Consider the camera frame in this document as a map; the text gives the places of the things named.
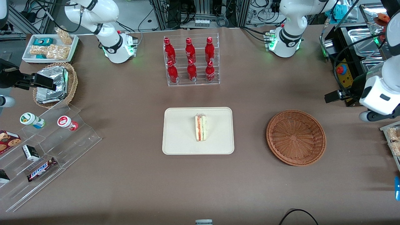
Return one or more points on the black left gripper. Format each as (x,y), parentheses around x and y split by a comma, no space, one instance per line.
(355,88)

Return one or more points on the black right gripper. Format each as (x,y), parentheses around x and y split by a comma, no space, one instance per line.
(7,76)

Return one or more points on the triangle sandwich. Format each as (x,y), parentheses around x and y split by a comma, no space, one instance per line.
(200,128)

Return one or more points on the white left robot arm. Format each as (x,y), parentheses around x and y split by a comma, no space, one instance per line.
(287,40)

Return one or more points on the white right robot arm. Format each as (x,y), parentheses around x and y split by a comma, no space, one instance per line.
(112,47)

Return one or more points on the white rectangular snack tray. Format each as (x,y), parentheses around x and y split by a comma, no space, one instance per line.
(27,54)

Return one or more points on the light tan wicker basket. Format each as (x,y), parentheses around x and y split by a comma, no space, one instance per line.
(72,82)

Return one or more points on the metal tray with snacks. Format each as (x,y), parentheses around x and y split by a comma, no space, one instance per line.
(385,127)

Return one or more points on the round brown wicker basket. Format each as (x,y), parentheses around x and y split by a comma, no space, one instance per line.
(295,137)

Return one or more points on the cream rectangular tray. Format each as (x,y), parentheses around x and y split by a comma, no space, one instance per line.
(178,131)

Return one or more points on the foil wrapped package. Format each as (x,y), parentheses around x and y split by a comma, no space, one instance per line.
(47,97)
(57,76)

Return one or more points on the yellow emergency stop box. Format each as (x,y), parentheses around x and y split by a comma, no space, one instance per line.
(343,73)

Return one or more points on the teal snack pack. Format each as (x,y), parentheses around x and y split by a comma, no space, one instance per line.
(43,41)
(40,56)

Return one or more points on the clear bag of peanuts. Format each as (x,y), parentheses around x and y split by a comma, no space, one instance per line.
(64,37)
(38,50)
(57,52)

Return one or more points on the green lid yogurt bottle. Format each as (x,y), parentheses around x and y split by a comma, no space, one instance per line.
(31,120)

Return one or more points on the red lid yogurt bottle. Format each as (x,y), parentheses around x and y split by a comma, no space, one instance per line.
(66,122)

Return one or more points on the steel food pan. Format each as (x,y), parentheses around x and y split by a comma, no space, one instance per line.
(362,40)

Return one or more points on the red cookie box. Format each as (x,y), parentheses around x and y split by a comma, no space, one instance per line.
(8,142)

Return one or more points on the clear bag of crackers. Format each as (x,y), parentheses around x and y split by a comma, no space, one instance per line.
(394,133)
(395,148)

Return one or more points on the small black white box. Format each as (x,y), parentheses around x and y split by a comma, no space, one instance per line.
(30,153)

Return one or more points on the clear acrylic stepped shelf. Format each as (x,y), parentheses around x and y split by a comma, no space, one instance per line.
(72,147)

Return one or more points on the snickers chocolate bar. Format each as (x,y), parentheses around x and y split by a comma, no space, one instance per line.
(41,169)

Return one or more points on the black white snack pack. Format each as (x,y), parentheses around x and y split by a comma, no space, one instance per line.
(3,176)

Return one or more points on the blue plastic object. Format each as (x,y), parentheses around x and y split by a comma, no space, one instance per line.
(397,187)

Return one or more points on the red soda bottle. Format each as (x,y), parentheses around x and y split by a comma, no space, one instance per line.
(190,50)
(209,49)
(192,72)
(210,73)
(169,50)
(172,73)

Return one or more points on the clear acrylic bottle rack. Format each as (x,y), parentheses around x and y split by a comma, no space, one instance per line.
(200,82)

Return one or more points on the small grey device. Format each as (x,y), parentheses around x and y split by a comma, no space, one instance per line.
(203,222)

